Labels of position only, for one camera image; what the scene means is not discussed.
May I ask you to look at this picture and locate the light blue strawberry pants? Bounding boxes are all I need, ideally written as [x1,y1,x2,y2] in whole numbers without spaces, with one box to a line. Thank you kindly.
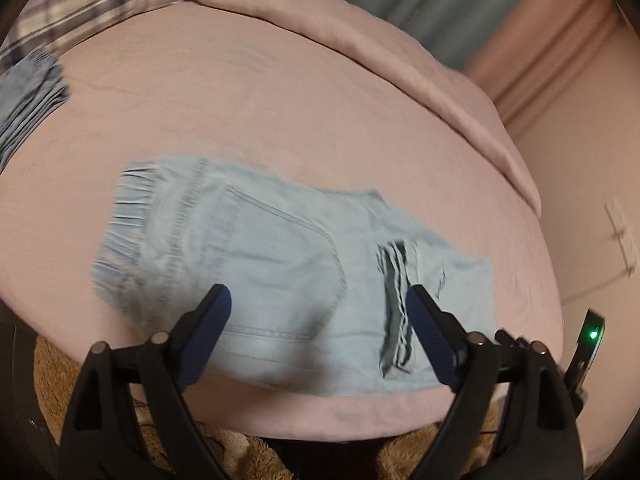
[93,156,495,396]

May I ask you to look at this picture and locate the brown fluffy rug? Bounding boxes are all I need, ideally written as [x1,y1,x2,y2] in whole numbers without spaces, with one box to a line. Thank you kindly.
[34,336,498,479]

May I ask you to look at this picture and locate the black tracker green light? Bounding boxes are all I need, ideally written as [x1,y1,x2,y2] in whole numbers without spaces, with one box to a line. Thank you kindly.
[564,309,605,393]

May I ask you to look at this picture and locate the folded blue denim jeans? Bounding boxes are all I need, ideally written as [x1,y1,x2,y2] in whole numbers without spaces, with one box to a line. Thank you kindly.
[1,49,70,170]

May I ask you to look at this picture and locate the pink curtain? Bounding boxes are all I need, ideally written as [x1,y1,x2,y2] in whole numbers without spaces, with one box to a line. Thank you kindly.
[459,0,622,136]

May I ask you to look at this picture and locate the plaid pillow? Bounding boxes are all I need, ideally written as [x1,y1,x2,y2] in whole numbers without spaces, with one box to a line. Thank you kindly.
[1,0,182,72]

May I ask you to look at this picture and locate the pink folded quilt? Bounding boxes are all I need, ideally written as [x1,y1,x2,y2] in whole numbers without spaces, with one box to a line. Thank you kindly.
[195,0,541,214]

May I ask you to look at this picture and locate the white cable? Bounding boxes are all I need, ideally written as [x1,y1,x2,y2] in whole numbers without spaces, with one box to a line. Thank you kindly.
[562,268,637,306]

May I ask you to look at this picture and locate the white wall power strip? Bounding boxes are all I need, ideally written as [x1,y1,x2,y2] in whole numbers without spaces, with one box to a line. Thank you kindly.
[605,198,639,276]

